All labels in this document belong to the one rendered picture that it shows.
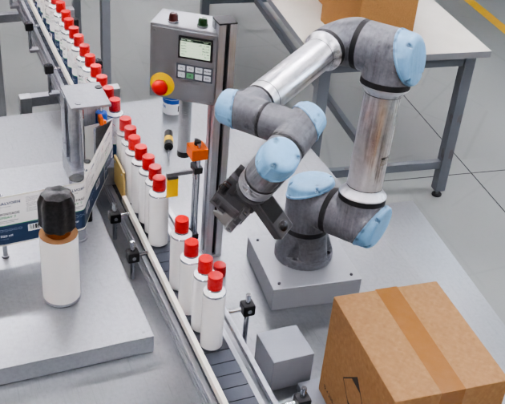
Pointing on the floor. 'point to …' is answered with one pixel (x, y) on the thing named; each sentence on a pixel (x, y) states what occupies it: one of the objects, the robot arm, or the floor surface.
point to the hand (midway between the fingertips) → (232, 227)
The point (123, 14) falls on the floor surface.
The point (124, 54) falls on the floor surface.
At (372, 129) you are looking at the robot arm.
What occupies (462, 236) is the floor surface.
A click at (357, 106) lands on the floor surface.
